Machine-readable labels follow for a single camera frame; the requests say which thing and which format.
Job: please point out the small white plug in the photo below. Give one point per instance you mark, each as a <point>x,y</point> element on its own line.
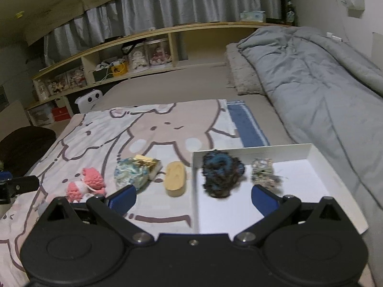
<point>333,36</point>

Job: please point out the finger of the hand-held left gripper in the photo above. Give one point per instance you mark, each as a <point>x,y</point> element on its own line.
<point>3,174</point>
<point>25,183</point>

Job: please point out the tan oval block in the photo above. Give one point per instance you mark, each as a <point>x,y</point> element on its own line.
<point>175,179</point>

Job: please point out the cartoon printed blanket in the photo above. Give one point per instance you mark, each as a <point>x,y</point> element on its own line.
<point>89,137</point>

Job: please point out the dark round seat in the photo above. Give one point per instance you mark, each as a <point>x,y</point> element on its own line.
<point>27,149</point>

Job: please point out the gold foil packet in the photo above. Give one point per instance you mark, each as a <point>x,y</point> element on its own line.
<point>154,166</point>

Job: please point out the glass bottle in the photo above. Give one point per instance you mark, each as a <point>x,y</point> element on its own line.
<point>289,12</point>

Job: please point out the clear doll display case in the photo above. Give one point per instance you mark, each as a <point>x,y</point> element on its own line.
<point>139,58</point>
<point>160,53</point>

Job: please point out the dark green box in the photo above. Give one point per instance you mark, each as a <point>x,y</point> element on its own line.
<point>101,75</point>

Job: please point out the blue and white yarn ball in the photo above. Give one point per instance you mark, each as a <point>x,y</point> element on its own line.
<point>130,172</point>

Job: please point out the white device with two holes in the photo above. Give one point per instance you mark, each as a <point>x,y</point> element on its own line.
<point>89,101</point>

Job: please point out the red box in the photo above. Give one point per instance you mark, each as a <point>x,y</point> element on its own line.
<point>61,114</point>

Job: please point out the pink crochet toy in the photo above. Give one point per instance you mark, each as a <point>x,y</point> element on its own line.
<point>92,179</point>

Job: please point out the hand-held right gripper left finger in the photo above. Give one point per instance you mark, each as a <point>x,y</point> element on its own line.
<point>122,199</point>

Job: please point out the beige bed sheet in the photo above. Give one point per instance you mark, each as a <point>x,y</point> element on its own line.
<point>179,86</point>

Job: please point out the tissue box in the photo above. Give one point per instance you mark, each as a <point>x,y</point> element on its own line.
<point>252,16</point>

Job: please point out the wooden headboard shelf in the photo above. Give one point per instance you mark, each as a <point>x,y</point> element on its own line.
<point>203,47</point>

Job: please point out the grey duvet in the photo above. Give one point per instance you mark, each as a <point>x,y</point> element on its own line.
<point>314,80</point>

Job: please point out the dark blue yarn bundle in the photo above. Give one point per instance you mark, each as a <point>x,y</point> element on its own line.
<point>220,170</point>

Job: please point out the grey curtains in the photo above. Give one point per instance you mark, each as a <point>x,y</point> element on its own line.
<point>179,3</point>

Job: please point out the grey fuzzy pillow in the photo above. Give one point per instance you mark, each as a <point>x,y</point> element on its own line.
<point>242,74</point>

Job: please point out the figurine box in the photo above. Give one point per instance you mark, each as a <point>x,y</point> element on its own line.
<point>56,86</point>
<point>76,78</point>

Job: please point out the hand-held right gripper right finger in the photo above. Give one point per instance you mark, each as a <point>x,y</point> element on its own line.
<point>263,201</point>

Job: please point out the white shallow tray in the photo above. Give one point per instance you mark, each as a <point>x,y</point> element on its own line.
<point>299,182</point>

